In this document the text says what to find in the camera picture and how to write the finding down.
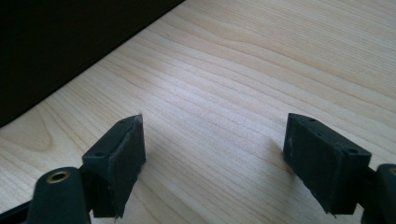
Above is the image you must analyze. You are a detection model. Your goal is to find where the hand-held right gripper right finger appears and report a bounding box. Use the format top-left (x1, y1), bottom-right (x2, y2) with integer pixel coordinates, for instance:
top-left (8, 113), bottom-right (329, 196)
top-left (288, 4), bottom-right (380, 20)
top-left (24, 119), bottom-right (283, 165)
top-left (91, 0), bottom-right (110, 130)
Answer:
top-left (282, 112), bottom-right (373, 217)

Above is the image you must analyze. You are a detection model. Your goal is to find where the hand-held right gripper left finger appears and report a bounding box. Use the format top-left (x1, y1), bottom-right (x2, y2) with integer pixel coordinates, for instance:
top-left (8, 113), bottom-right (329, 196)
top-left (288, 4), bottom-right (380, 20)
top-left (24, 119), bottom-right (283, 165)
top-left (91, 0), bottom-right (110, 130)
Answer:
top-left (81, 113), bottom-right (147, 219)

